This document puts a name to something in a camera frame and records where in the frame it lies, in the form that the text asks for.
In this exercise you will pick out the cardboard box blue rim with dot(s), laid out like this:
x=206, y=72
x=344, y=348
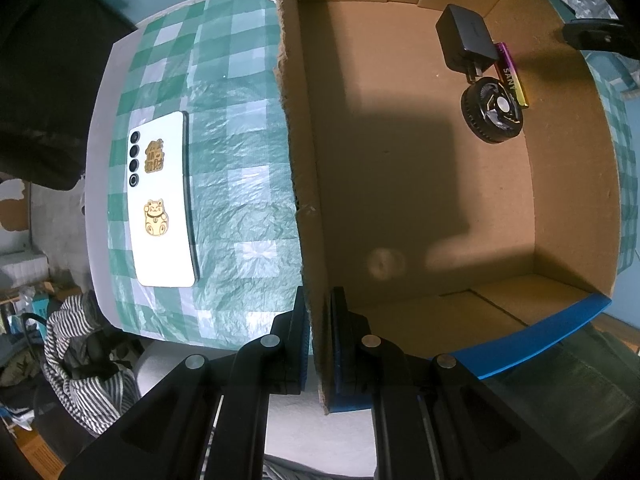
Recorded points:
x=400, y=160

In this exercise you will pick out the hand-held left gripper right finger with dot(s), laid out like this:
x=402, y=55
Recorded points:
x=337, y=350

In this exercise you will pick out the black round mini fan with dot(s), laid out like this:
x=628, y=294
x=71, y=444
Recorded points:
x=492, y=112

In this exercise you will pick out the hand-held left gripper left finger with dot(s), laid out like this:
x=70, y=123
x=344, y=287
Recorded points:
x=301, y=340

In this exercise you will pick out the dark grey charger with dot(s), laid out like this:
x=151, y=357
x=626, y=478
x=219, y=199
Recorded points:
x=465, y=35

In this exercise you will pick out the person's olive trousers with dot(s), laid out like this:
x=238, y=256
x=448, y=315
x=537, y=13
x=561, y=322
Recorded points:
x=575, y=390

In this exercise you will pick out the white smartphone gold stickers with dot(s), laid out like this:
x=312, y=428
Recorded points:
x=160, y=250

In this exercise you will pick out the green checked tablecloth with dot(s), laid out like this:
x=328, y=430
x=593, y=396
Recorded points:
x=240, y=160

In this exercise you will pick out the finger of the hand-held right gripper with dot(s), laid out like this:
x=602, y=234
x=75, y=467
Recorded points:
x=595, y=35

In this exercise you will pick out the purple yellow battery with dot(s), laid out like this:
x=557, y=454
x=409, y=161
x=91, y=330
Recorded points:
x=511, y=67

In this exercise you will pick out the striped cloth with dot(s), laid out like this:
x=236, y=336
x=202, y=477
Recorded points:
x=65, y=320

